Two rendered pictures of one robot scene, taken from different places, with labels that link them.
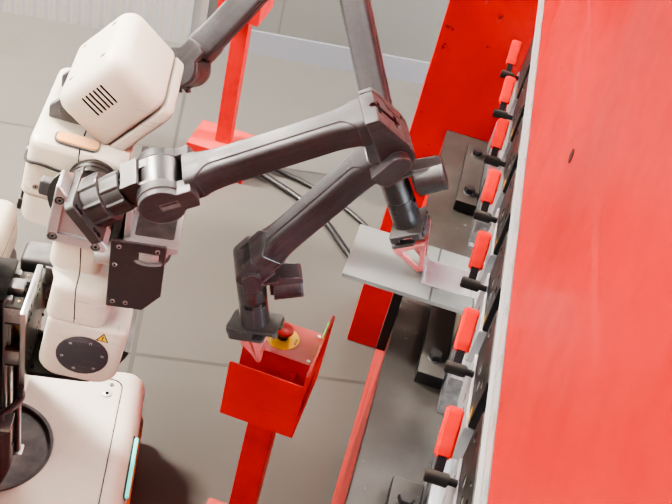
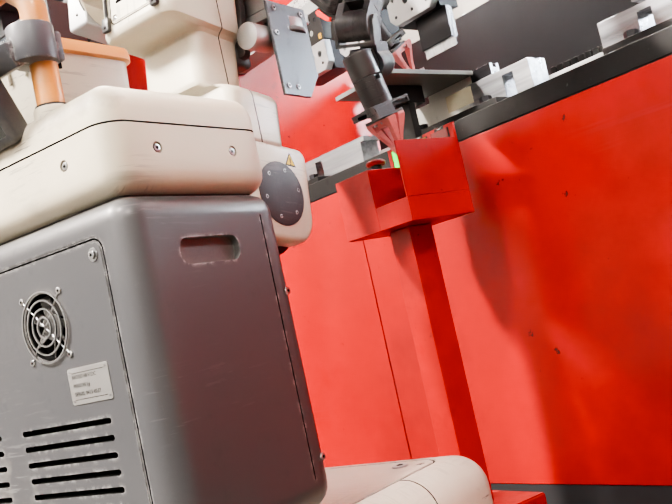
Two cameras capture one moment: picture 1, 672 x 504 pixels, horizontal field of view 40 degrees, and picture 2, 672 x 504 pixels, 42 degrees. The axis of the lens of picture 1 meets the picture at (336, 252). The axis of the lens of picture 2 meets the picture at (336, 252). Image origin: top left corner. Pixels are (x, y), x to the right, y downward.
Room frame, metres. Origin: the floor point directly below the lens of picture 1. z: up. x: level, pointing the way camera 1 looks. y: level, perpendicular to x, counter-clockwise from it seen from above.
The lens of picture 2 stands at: (0.28, 1.31, 0.51)
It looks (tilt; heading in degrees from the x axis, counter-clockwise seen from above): 5 degrees up; 317
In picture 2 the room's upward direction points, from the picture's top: 12 degrees counter-clockwise
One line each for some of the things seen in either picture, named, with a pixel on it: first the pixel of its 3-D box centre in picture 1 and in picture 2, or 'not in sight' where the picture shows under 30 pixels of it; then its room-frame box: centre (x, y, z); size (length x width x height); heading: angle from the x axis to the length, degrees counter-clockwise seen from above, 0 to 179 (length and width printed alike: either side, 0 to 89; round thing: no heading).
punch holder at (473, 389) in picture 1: (501, 396); not in sight; (0.93, -0.27, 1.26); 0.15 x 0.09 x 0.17; 176
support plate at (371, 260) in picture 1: (412, 268); (404, 86); (1.52, -0.16, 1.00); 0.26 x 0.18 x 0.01; 86
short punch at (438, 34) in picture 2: not in sight; (437, 32); (1.51, -0.31, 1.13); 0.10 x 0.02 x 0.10; 176
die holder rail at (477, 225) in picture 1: (494, 183); (318, 177); (2.06, -0.34, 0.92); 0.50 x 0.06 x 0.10; 176
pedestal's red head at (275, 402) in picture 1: (277, 363); (400, 182); (1.40, 0.06, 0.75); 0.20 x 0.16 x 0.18; 174
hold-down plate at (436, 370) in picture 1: (438, 331); (455, 124); (1.47, -0.25, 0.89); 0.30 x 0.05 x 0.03; 176
